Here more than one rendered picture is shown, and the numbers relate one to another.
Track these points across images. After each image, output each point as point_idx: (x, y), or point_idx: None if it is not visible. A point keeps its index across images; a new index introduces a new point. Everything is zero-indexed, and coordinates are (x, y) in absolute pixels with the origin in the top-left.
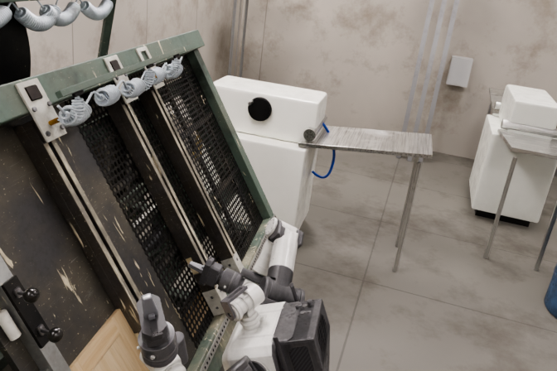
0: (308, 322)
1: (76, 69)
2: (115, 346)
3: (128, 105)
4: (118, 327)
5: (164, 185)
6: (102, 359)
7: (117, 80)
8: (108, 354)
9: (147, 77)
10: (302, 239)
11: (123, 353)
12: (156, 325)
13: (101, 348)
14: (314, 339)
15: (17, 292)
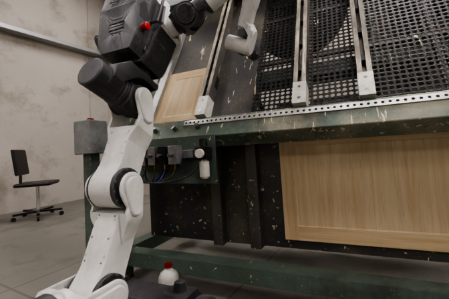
0: None
1: None
2: (196, 79)
3: None
4: (204, 73)
5: (298, 13)
6: (186, 79)
7: None
8: (190, 79)
9: None
10: None
11: (196, 83)
12: None
13: (189, 75)
14: None
15: None
